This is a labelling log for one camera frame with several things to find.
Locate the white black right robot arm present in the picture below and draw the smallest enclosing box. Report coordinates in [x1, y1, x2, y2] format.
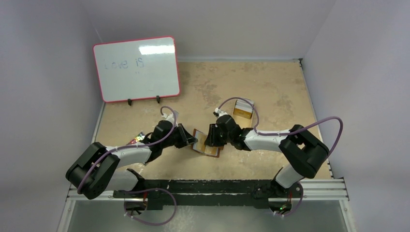
[204, 115, 330, 197]

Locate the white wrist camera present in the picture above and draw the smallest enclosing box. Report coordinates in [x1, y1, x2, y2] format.
[213, 108, 228, 118]
[162, 111, 178, 124]

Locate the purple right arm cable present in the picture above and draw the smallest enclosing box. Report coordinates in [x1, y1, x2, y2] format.
[214, 96, 344, 218]

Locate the aluminium rail frame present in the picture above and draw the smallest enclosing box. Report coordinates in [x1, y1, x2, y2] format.
[65, 177, 350, 212]

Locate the beige oval card tray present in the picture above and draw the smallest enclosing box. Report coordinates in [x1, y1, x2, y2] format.
[232, 112, 253, 128]

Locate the yellow credit card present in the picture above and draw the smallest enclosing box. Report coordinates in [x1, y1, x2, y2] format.
[192, 130, 207, 154]
[205, 146, 220, 157]

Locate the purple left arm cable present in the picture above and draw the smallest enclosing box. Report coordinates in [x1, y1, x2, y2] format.
[76, 105, 179, 227]

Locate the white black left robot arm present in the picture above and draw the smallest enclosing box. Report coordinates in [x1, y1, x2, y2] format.
[65, 120, 198, 200]

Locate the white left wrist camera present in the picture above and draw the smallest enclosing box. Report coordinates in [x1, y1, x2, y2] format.
[162, 111, 178, 124]

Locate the pack of coloured markers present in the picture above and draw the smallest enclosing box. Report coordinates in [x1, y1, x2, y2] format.
[127, 131, 146, 145]

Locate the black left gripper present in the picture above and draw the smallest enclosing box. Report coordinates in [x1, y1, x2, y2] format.
[161, 124, 197, 149]

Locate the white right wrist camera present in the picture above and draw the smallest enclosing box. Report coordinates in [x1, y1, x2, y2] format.
[213, 108, 228, 118]

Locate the pink framed whiteboard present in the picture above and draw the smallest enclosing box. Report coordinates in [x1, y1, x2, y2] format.
[92, 36, 181, 102]

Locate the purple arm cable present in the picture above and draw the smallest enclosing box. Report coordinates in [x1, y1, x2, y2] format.
[76, 105, 179, 227]
[214, 96, 344, 218]

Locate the brown leather card holder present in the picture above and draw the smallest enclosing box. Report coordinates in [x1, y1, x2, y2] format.
[191, 129, 224, 158]

